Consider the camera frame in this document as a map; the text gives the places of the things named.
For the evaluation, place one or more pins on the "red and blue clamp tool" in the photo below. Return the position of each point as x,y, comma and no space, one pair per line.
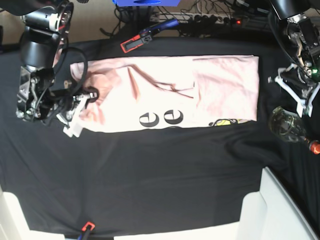
146,35

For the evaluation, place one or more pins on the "pink T-shirt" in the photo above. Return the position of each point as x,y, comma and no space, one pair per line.
159,92

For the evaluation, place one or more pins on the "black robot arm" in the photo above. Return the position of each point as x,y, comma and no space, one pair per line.
43,44

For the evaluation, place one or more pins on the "blue plastic mount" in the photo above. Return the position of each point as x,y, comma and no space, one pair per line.
134,3

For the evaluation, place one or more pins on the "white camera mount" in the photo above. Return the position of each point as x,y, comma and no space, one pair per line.
75,117
304,105

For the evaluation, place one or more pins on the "red clamp at table front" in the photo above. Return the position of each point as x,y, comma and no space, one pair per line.
86,230

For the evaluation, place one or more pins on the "clear glass bottle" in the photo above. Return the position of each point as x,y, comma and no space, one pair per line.
289,127

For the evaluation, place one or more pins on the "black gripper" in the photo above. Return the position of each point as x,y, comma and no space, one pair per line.
300,81
61,104

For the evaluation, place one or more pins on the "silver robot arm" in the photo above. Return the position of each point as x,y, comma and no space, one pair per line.
299,39

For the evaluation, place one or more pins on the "black table cloth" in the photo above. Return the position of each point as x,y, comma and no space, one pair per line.
151,181

